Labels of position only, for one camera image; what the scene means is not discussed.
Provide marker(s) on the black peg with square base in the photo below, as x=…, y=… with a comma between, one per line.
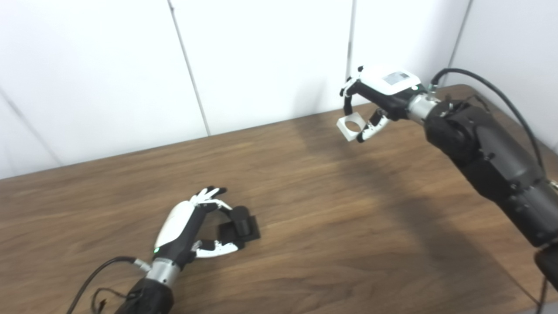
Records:
x=242, y=220

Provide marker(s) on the white square piece with hole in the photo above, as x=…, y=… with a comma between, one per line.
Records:
x=344, y=130

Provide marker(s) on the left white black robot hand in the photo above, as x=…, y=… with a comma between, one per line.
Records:
x=183, y=231

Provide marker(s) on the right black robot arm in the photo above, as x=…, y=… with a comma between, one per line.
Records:
x=488, y=152

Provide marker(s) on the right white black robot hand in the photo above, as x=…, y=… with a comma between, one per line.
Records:
x=383, y=87

